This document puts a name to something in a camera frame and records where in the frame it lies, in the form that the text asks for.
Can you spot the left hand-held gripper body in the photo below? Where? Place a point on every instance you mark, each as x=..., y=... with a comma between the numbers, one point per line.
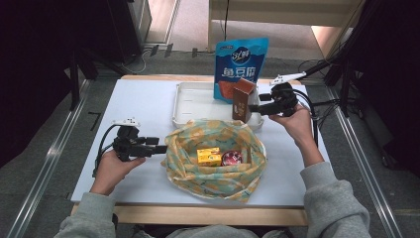
x=128, y=145

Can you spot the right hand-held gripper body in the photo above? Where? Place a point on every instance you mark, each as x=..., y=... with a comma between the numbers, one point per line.
x=285, y=99

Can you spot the brown cookie box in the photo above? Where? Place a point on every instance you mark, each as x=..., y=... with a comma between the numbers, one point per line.
x=241, y=104

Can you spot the blue snack pouch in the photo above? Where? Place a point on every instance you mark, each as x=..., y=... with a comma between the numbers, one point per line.
x=241, y=69

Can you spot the yellow drink carton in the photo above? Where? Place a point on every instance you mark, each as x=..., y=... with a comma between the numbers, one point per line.
x=208, y=158

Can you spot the white plastic tray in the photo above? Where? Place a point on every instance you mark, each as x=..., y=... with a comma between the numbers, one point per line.
x=194, y=102

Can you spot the red-lidded jar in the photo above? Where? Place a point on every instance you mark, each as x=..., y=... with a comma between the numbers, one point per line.
x=231, y=158

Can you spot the lemon-print cloth bag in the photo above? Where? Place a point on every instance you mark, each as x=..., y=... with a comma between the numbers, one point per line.
x=211, y=183

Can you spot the person's right hand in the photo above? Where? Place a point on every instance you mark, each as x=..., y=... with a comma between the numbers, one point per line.
x=300, y=127

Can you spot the person's left hand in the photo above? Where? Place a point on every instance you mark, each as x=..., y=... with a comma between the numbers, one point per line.
x=109, y=175

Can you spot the black metal stand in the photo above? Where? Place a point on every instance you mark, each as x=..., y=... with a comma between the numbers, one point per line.
x=75, y=92
x=330, y=62

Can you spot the light wooden cabinet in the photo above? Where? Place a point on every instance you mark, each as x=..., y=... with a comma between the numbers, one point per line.
x=280, y=13

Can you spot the person's grey sweater torso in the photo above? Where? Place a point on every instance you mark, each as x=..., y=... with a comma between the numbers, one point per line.
x=214, y=233

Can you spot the dark curtain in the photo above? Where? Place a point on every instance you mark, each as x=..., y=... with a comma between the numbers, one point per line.
x=26, y=66
x=396, y=66

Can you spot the dark grey cabinet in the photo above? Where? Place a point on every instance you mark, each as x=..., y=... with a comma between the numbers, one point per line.
x=132, y=26

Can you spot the metal floor rail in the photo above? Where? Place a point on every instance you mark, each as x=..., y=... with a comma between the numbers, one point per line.
x=49, y=155
x=363, y=172

